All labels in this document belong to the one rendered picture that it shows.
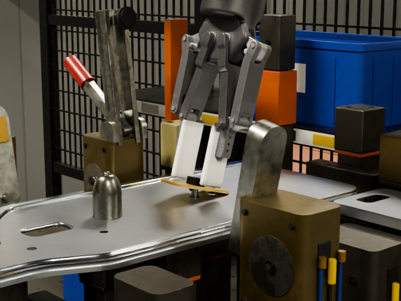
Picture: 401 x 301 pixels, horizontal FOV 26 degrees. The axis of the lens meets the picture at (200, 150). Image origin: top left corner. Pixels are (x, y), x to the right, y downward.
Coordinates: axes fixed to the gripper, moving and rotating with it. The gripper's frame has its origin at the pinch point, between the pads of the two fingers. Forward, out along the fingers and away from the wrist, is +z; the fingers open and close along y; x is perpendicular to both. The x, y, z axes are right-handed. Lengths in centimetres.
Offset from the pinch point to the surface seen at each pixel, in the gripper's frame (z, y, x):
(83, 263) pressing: 11.3, 11.2, -21.7
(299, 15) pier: -77, -274, 297
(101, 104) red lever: -3.4, -17.6, -3.3
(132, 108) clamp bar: -3.7, -13.4, -1.4
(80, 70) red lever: -7.4, -23.0, -4.2
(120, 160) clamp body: 3.1, -12.8, -1.9
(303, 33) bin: -23, -30, 45
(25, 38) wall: -25, -277, 128
